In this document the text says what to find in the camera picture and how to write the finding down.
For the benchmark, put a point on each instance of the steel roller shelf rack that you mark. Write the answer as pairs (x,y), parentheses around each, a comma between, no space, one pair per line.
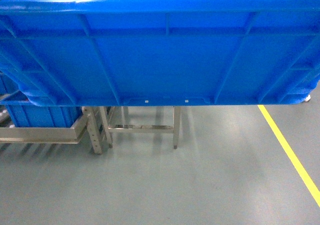
(93,121)

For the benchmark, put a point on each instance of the steel frame table legs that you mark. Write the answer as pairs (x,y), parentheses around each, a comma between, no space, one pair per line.
(109,129)

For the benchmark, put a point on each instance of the large blue plastic crate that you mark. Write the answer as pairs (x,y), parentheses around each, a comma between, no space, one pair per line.
(166,52)

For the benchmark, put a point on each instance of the blue crate on shelf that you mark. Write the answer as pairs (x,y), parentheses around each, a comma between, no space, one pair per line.
(38,101)

